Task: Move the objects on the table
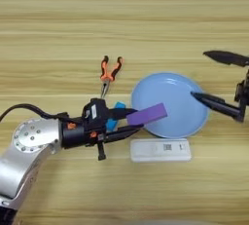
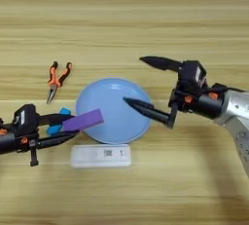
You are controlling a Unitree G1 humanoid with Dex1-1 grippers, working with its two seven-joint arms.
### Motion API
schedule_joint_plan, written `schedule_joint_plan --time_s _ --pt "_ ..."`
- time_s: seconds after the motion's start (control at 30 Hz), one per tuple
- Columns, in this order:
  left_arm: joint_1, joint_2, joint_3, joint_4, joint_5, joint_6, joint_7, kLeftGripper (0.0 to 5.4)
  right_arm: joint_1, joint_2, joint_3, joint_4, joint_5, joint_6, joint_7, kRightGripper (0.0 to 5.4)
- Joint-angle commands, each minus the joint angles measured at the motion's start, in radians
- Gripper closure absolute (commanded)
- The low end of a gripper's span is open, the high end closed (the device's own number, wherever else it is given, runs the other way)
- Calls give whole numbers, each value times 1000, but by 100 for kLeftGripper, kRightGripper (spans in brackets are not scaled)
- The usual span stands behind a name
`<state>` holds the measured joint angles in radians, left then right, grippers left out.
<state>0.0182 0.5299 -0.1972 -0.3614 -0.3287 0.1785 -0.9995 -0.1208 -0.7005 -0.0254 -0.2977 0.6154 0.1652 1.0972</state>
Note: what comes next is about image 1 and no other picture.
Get left gripper small black box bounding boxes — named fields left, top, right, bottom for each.
left=82, top=97, right=110, bottom=131

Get white rectangular device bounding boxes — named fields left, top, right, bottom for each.
left=129, top=138, right=193, bottom=163

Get purple rectangular block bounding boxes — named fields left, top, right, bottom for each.
left=125, top=102, right=168, bottom=127

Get cyan rectangular block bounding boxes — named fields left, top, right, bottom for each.
left=105, top=101, right=127, bottom=132

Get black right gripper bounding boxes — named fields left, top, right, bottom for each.
left=190, top=50, right=249, bottom=123

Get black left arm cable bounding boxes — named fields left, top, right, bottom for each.
left=0, top=103, right=71, bottom=123

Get orange black needle-nose pliers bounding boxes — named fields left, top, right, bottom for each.
left=99, top=55, right=125, bottom=100

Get light blue round plate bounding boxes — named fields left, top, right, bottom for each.
left=130, top=71, right=210, bottom=139

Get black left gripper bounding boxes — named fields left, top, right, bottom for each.
left=59, top=106, right=145, bottom=162

